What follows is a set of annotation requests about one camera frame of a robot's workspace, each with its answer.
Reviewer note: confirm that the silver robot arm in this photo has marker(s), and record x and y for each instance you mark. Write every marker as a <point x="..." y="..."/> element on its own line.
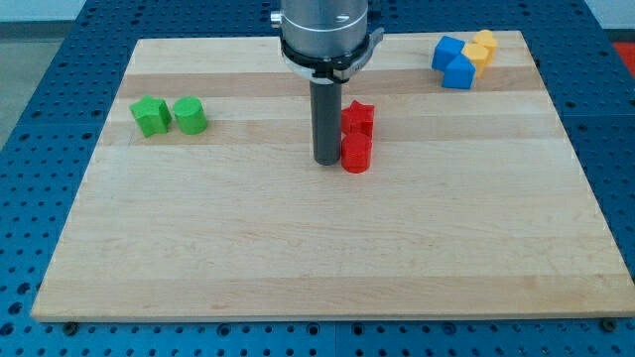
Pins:
<point x="325" y="41"/>

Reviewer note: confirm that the red star block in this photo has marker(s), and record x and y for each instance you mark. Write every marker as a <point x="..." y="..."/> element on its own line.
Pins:
<point x="358" y="118"/>

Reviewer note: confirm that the green star block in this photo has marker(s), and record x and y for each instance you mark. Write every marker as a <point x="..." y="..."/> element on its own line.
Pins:
<point x="152" y="115"/>

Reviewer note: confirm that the red cylinder block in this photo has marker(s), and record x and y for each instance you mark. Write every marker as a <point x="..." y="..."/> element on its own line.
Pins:
<point x="356" y="151"/>

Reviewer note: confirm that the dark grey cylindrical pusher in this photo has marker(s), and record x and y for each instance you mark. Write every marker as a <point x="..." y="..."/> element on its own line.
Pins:
<point x="326" y="122"/>

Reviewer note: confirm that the wooden board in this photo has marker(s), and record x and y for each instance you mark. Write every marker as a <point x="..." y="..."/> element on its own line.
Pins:
<point x="475" y="205"/>

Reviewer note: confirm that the green cylinder block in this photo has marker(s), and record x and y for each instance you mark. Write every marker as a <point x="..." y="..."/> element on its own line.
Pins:
<point x="190" y="115"/>

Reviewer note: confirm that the blue pentagon block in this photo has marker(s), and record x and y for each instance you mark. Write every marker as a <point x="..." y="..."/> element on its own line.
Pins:
<point x="459" y="73"/>

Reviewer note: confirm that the blue cube block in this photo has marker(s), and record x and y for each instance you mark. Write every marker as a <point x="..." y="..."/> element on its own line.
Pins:
<point x="445" y="51"/>

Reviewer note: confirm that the yellow hexagon block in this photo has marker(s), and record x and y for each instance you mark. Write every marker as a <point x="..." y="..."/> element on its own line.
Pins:
<point x="478" y="55"/>

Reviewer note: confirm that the yellow heart block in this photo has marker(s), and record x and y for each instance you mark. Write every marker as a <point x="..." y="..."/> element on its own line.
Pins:
<point x="487" y="39"/>

